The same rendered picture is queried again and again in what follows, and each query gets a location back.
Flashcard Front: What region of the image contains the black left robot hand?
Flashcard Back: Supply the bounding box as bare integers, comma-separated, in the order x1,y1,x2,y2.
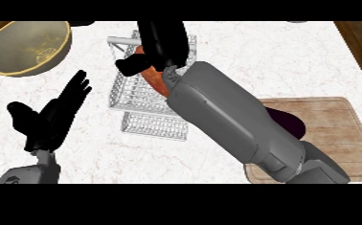
6,69,93,153

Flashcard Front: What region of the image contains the yellow metal bowl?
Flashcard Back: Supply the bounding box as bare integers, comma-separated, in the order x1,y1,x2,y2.
0,20,74,78

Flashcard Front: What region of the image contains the white wire tiered basket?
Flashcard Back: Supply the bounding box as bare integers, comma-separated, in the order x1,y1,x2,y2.
106,30,198,142

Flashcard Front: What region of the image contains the brown wooden cabinet edge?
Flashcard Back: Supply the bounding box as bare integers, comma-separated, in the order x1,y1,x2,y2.
332,20,362,68

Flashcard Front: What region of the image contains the wooden cutting board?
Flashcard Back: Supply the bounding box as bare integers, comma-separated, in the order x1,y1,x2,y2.
244,96,362,185

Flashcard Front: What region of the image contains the black object at edge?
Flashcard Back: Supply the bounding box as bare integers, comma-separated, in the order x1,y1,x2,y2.
68,20,96,28

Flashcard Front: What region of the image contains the orange sweet potato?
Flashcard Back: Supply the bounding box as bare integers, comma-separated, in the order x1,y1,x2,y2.
134,45,171,99

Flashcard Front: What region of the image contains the dark purple eggplant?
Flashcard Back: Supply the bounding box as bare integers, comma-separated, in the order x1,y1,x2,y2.
264,106,307,140

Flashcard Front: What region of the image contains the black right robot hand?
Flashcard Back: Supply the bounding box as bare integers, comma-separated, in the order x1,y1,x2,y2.
115,20,190,77

